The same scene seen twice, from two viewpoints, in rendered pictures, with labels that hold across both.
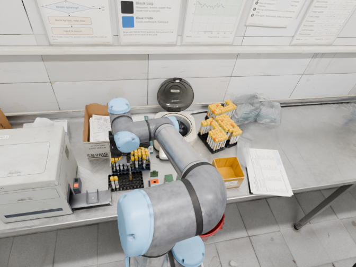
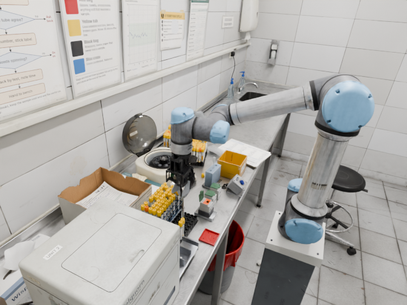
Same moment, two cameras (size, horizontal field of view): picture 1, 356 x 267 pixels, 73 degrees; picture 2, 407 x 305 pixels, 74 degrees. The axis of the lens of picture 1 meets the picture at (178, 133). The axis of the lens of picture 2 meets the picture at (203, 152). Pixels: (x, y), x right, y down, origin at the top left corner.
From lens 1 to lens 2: 0.83 m
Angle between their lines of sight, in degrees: 42
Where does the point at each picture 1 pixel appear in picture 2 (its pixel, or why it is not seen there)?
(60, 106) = (11, 227)
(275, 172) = (248, 149)
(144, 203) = (350, 82)
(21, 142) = (88, 236)
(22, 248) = not seen: outside the picture
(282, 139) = not seen: hidden behind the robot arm
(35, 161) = (136, 232)
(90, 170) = not seen: hidden behind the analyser
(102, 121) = (86, 204)
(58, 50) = (10, 125)
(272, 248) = (263, 229)
